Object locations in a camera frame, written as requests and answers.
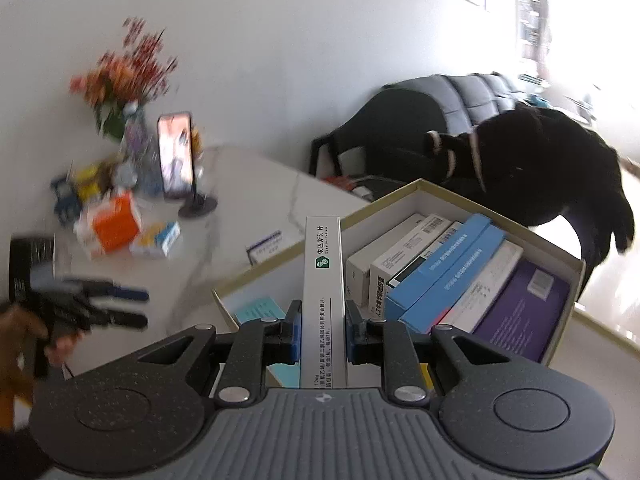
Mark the grey sofa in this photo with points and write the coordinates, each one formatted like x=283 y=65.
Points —
x=475 y=95

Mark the clear water bottle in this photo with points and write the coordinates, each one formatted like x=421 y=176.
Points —
x=136 y=150

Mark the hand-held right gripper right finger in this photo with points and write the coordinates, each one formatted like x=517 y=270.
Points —
x=352 y=332

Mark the plain white medicine box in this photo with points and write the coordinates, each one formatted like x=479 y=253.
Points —
x=375 y=255

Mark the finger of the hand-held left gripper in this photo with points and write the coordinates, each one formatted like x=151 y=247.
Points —
x=120 y=292
x=120 y=320

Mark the white box green logo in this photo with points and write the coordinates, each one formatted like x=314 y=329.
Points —
x=322 y=300

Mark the white barcode box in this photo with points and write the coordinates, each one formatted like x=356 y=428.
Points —
x=420 y=245

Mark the light blue card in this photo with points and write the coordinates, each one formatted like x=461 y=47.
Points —
x=257 y=311

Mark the blue cartoon medicine box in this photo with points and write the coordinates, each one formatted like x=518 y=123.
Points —
x=440 y=255

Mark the black phone stand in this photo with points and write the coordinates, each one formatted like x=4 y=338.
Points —
x=197 y=206

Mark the black jacket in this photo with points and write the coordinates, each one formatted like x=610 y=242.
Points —
x=540 y=170

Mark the yellow jar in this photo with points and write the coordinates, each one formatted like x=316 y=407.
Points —
x=90 y=182

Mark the blue plastic rack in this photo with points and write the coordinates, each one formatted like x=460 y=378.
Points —
x=65 y=200

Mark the person's left hand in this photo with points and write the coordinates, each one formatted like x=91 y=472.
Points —
x=17 y=345

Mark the orange tissue pack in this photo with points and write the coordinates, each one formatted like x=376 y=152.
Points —
x=112 y=225

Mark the purple flat box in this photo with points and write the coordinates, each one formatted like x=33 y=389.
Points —
x=520 y=315

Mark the tan cardboard box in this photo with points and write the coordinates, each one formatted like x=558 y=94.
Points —
x=380 y=202

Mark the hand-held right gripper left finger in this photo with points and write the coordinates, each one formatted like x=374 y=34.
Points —
x=295 y=332

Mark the white shelf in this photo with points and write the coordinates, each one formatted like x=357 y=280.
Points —
x=530 y=30

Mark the yellow blue cartoon box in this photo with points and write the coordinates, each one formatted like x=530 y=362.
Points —
x=155 y=240

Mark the white marble desktop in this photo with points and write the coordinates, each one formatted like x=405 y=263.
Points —
x=235 y=185

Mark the smartphone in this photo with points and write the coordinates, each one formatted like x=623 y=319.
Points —
x=175 y=155

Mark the plain blue medicine box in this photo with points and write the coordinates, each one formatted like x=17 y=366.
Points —
x=460 y=280

